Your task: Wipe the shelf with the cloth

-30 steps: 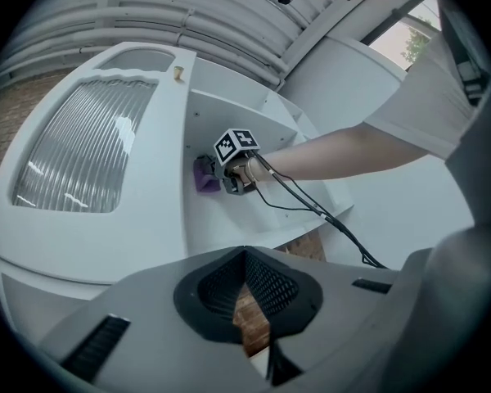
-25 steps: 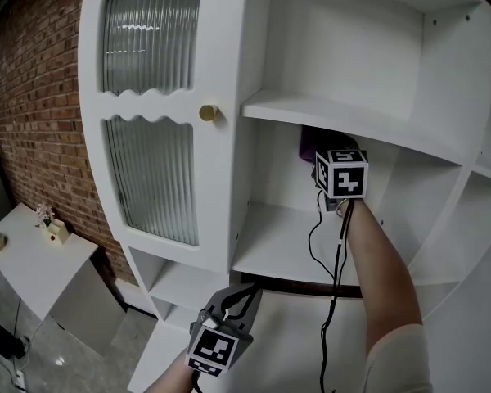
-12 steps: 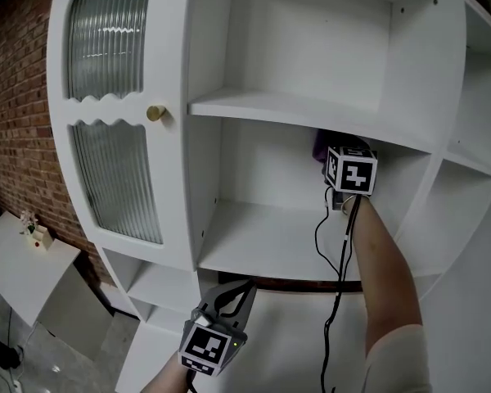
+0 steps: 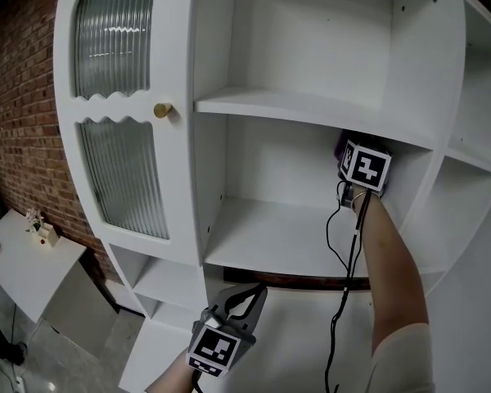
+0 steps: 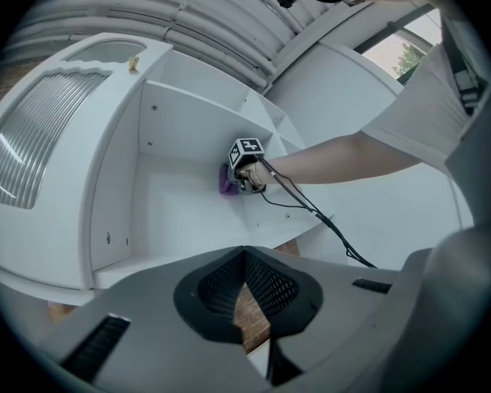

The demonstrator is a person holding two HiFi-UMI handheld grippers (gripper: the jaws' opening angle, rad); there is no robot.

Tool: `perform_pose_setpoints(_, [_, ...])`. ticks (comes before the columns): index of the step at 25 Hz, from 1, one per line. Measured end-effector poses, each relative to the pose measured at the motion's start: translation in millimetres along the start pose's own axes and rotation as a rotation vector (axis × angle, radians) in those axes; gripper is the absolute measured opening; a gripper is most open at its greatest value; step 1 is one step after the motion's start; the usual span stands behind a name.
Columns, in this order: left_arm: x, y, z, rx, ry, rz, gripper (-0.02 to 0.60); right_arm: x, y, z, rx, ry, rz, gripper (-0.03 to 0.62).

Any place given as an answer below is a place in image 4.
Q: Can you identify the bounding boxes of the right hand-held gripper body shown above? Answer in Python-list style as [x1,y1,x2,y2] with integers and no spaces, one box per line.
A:
[334,137,394,210]

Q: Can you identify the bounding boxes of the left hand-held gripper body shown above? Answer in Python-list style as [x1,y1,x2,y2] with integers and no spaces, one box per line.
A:
[186,307,258,379]

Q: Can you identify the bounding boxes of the purple cloth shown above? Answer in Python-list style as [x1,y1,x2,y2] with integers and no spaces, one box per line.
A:
[332,131,350,164]

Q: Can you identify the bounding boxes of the white shelf cabinet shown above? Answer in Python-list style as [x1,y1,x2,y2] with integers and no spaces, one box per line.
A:
[52,0,491,393]

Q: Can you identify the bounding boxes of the person's right forearm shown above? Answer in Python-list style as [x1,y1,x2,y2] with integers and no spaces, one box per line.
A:
[350,192,430,355]

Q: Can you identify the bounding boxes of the person's left forearm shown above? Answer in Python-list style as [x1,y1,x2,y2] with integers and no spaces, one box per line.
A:
[144,348,198,393]

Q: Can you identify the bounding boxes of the person's white sleeve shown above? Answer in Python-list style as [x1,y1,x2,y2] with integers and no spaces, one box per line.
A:
[369,321,437,393]

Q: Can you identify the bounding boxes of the small white box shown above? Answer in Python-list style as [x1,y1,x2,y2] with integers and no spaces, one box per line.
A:
[39,224,61,248]

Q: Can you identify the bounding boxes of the white side table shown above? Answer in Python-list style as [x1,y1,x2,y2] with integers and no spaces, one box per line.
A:
[0,208,120,358]

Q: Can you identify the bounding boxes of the small flower vase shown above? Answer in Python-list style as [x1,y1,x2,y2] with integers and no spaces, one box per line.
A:
[25,207,46,234]

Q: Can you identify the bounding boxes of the ribbed glass cabinet door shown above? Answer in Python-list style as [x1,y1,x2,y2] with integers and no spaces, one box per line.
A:
[53,0,197,268]

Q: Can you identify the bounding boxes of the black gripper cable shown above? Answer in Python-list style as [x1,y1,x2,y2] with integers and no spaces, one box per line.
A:
[322,188,374,393]

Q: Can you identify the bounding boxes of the black floor cable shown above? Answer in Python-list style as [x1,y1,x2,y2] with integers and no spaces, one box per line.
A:
[0,300,30,393]

